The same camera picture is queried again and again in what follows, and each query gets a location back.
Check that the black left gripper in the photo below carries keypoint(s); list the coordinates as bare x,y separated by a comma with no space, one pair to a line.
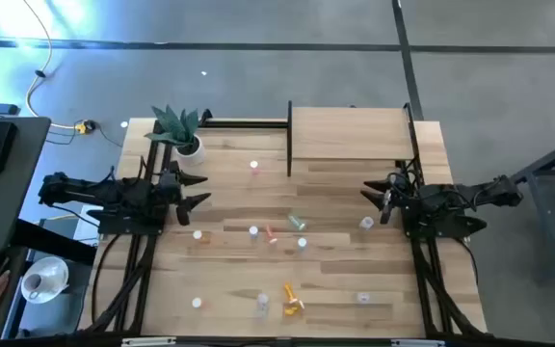
169,190

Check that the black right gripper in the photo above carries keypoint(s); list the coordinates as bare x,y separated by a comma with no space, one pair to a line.
403,193

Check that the amber pill bottle white cap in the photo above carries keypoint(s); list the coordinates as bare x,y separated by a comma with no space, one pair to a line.
290,292
198,235
197,302

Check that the pink pill bottle white cap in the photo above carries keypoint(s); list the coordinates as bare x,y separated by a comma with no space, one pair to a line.
254,166
271,233

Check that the teal pill bottle white cap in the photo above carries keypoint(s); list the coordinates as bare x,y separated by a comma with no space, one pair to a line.
253,231
302,242
297,222

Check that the clear pill bottle white cap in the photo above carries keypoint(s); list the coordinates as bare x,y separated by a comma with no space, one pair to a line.
363,297

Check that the large clear bottle knurled cap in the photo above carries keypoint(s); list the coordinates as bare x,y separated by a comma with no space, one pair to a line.
262,303

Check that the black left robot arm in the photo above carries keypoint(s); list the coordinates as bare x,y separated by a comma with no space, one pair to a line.
94,193

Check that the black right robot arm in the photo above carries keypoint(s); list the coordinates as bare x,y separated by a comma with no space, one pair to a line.
451,197

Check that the wooden shelf black legs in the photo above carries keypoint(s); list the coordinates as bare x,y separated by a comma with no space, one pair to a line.
350,132

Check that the potted snake plant white pot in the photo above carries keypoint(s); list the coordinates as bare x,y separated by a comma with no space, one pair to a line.
181,127

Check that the yellow power plug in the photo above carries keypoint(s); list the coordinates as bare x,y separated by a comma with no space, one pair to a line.
84,128

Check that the white cup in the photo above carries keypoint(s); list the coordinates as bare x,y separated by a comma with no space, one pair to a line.
33,283

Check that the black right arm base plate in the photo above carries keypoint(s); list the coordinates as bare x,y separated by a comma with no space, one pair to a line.
451,226

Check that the black aluminium rig frame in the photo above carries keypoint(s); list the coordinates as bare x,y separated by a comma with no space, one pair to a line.
244,124

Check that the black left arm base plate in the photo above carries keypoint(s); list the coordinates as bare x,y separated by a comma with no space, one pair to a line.
113,224

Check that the silver metal bracket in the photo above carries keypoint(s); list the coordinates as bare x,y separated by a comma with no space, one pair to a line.
148,341
417,342

